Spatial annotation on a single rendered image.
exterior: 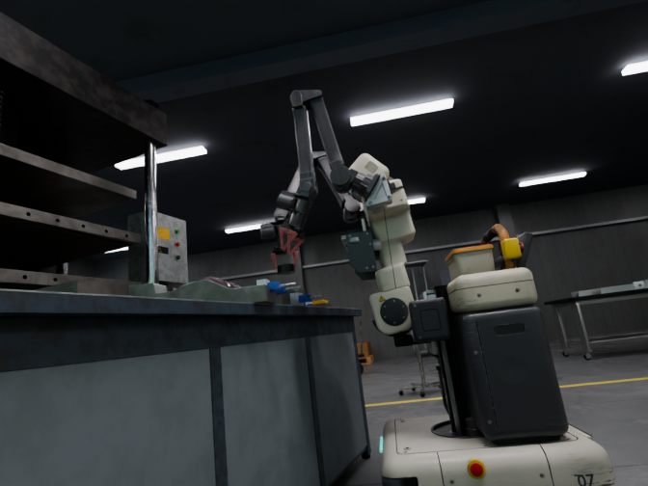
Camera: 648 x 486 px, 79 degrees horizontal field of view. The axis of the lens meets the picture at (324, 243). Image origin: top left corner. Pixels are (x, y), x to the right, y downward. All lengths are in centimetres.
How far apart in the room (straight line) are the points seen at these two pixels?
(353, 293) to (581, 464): 867
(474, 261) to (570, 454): 65
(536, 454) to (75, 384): 121
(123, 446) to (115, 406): 9
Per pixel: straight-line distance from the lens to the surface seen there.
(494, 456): 142
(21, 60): 207
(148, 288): 147
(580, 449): 148
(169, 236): 249
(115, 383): 99
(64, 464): 94
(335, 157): 154
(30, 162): 205
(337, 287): 992
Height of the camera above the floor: 67
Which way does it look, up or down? 13 degrees up
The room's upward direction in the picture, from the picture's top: 7 degrees counter-clockwise
